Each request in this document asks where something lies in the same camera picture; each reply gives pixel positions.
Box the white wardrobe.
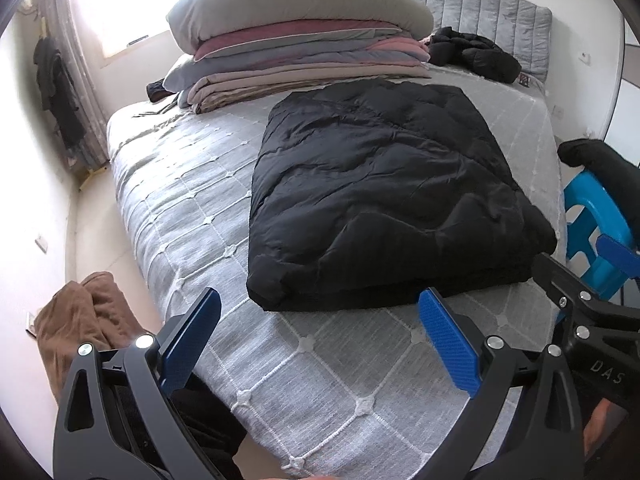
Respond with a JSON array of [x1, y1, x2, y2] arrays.
[[602, 10, 640, 166]]

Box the stack of folded blankets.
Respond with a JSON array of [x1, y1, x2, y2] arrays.
[[162, 35, 431, 95]]

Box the hanging dark clothes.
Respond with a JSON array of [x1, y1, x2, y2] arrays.
[[32, 36, 86, 153]]

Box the brown cloth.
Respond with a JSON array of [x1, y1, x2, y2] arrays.
[[34, 271, 151, 403]]

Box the maroon folded quilt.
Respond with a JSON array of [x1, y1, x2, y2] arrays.
[[194, 19, 401, 61]]

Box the bed with grey quilted bedspread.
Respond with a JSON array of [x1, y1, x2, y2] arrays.
[[106, 67, 568, 480]]

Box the blue plastic stool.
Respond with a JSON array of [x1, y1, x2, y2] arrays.
[[564, 169, 640, 301]]

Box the large black puffer jacket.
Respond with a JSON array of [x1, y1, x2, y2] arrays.
[[246, 79, 558, 312]]

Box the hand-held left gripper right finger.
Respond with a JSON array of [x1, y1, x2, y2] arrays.
[[416, 286, 586, 480]]

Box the window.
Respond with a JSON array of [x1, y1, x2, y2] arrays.
[[75, 0, 236, 58]]

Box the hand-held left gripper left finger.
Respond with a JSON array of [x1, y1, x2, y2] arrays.
[[52, 286, 223, 480]]

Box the grey padded headboard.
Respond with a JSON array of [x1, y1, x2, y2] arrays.
[[367, 0, 554, 83]]

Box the black garment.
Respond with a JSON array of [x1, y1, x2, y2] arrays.
[[556, 137, 640, 200]]

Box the person's black trousers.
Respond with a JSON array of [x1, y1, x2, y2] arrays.
[[171, 394, 247, 480]]

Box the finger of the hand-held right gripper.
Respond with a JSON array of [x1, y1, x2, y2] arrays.
[[596, 234, 640, 281], [531, 252, 640, 347]]

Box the beige folded quilt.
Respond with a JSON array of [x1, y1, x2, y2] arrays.
[[179, 62, 432, 115]]

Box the pink folded blanket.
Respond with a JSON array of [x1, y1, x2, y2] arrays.
[[365, 36, 431, 61]]

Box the crumpled black puffer jacket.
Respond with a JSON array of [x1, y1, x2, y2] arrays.
[[429, 27, 523, 85]]

